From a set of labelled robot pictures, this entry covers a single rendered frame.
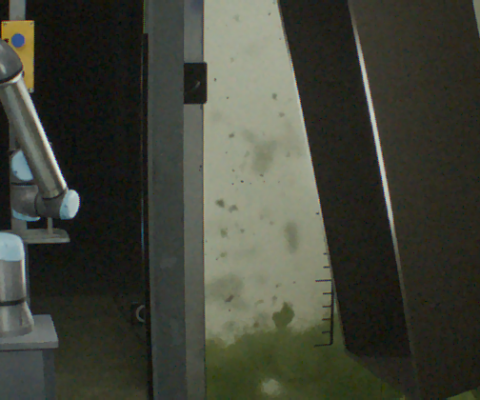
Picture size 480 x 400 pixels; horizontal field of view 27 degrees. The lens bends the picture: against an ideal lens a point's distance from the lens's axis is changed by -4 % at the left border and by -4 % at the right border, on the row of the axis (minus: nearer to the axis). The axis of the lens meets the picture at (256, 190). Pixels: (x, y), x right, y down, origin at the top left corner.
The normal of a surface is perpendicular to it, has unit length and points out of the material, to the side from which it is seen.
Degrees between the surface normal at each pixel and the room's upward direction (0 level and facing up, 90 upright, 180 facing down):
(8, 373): 90
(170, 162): 90
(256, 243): 90
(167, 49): 90
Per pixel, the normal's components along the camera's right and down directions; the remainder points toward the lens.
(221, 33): 0.27, 0.12
